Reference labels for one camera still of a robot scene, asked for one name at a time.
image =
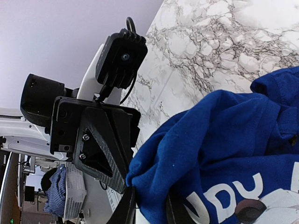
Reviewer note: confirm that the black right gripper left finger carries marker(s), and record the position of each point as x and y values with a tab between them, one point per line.
125	210

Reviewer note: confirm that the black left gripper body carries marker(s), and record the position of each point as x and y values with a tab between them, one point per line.
65	122

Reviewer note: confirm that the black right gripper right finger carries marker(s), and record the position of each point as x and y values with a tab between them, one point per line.
171	204

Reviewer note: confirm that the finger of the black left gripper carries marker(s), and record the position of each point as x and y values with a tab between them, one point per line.
103	146

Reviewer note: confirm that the blue panda print t-shirt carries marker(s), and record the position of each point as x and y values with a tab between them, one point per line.
227	148

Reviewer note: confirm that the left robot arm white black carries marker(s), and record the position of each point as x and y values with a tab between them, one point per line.
38	98

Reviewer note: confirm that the white perforated storage basket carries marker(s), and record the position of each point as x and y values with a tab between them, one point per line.
75	191

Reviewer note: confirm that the blue checkered cloth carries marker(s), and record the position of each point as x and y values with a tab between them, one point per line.
53	184

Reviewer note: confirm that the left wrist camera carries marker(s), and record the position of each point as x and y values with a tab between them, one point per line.
113	69

